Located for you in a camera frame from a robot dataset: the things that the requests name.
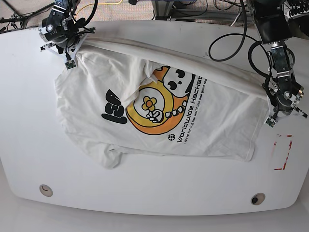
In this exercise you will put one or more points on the left table grommet hole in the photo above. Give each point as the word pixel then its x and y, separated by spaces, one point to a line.
pixel 46 190

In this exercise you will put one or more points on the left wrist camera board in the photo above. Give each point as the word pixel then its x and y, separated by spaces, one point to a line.
pixel 270 122

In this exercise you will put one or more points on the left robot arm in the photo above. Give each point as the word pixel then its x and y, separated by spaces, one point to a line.
pixel 269 19

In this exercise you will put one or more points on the red tape rectangle marking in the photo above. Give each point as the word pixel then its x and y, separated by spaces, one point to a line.
pixel 281 151

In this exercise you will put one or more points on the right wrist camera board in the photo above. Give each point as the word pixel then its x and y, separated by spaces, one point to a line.
pixel 70 64

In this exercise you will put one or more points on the black tripod legs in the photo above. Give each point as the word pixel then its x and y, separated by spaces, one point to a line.
pixel 17 20

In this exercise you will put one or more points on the white printed T-shirt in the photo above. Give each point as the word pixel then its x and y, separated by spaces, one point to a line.
pixel 113 104

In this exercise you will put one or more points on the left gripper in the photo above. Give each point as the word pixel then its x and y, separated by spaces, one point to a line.
pixel 284 93

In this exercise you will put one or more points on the aluminium frame post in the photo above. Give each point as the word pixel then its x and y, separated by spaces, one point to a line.
pixel 162 9

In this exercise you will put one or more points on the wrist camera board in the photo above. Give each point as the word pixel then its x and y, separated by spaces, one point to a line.
pixel 270 122
pixel 70 64

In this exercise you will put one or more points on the table grommet hole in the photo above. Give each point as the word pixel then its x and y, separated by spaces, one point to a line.
pixel 258 199
pixel 46 190

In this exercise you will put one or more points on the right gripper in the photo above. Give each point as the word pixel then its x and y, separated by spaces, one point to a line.
pixel 61 32

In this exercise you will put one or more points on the right table grommet hole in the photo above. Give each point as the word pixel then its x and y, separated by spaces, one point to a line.
pixel 258 199

